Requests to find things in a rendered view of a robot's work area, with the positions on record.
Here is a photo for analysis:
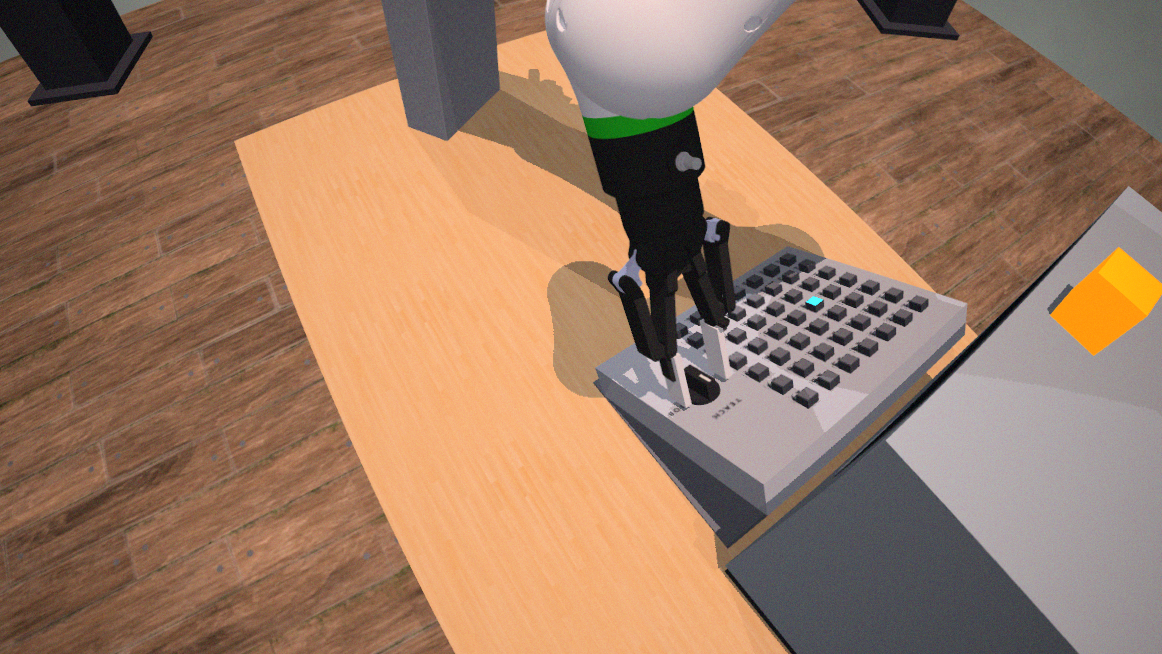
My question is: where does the grey control console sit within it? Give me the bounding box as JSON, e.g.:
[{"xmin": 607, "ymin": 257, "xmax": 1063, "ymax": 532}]
[{"xmin": 593, "ymin": 186, "xmax": 1162, "ymax": 654}]

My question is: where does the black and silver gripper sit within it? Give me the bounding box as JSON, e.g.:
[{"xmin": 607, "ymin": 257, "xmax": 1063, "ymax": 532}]
[{"xmin": 608, "ymin": 178, "xmax": 736, "ymax": 408}]

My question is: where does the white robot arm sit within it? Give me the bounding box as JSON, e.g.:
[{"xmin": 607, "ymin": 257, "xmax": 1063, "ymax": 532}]
[{"xmin": 545, "ymin": 0, "xmax": 796, "ymax": 199}]

